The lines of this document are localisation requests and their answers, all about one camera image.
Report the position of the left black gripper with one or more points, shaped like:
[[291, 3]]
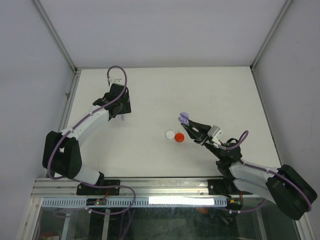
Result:
[[126, 108]]

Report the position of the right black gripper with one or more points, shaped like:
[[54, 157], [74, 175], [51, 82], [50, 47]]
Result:
[[201, 139]]

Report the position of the orange earbud charging case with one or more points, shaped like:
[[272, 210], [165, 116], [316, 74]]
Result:
[[179, 137]]

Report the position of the purple earbud charging case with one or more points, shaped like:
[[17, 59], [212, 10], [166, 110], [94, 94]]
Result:
[[183, 118]]

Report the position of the white earbud charging case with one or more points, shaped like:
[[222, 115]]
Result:
[[170, 135]]

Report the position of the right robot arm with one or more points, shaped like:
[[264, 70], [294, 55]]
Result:
[[282, 186]]

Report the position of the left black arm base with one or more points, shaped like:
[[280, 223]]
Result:
[[110, 186]]

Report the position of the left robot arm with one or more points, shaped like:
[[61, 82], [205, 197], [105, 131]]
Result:
[[62, 153]]

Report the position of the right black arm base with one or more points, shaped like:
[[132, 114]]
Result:
[[219, 186]]

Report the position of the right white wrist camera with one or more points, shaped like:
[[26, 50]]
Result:
[[214, 135]]

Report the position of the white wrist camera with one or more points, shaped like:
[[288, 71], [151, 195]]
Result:
[[214, 135], [118, 81]]

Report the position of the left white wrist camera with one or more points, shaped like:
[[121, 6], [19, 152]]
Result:
[[118, 81]]

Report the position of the aluminium mounting rail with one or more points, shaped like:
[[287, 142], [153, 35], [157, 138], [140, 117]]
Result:
[[144, 187]]

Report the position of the white slotted cable duct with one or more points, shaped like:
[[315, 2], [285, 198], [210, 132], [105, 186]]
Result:
[[139, 202]]

